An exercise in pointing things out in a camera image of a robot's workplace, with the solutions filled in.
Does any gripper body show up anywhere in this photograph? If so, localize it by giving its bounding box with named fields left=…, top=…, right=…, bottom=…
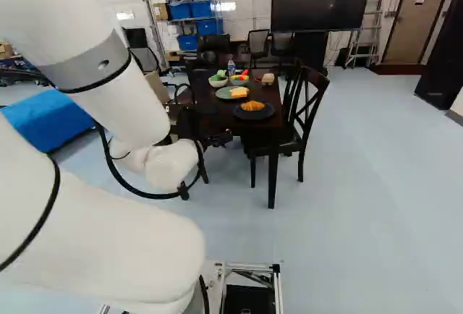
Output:
left=203, top=130, right=234, bottom=149

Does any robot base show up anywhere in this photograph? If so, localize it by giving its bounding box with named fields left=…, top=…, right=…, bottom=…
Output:
left=97, top=259, right=284, bottom=314

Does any dark blue plate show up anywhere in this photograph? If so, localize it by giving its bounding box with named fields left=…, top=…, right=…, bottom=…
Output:
left=232, top=101, right=276, bottom=121

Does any pale green plate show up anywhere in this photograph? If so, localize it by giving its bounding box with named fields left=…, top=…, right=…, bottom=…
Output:
left=214, top=86, right=250, bottom=101

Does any dark wooden table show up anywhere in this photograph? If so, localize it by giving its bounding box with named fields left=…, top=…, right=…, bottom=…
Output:
left=168, top=66, right=285, bottom=210

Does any dark wooden chair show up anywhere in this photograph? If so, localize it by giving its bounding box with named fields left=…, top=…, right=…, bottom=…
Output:
left=245, top=66, right=331, bottom=189

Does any black chair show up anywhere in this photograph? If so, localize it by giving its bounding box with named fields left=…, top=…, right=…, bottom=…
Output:
left=196, top=34, right=232, bottom=72

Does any blue padded block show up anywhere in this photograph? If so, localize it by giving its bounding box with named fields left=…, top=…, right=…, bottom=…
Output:
left=0, top=88, right=97, bottom=154

